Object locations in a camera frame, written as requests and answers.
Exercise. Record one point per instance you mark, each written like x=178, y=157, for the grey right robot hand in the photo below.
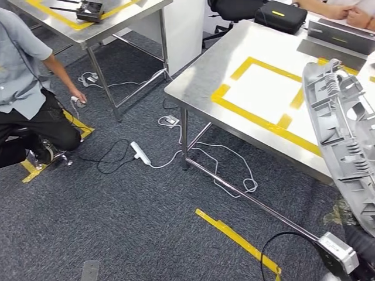
x=339, y=213

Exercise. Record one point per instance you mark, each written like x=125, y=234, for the grey plastic wheel cover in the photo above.
x=328, y=132

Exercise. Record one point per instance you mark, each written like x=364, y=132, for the yellow workbench tape outline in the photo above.
x=263, y=124

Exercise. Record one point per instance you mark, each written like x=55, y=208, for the steel workbench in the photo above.
x=263, y=42

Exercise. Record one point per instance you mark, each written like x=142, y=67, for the yellow floor tape strip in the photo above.
x=234, y=236

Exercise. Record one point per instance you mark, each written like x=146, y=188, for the grey laptop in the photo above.
x=339, y=37

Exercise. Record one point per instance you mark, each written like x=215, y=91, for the person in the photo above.
x=336, y=9
x=20, y=77

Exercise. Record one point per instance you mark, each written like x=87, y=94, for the black zip case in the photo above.
x=278, y=17

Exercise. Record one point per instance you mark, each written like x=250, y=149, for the white power adapter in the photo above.
x=169, y=121
x=92, y=77

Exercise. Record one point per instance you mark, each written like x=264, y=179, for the black office chair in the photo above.
x=234, y=9

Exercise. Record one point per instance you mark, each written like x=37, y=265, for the white power strip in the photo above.
x=141, y=153

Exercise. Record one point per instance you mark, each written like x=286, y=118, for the white desk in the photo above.
x=184, y=35

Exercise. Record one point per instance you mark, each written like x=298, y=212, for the steel table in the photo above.
x=117, y=23

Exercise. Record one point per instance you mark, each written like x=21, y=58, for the yellow floor tape outline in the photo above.
x=79, y=124

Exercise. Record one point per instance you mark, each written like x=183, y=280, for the chrome stool base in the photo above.
x=63, y=157

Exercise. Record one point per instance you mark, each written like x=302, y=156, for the black box device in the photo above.
x=89, y=11

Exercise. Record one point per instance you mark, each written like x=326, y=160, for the yellow table tape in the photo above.
x=73, y=25

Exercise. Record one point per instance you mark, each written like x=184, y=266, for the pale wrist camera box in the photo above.
x=336, y=252

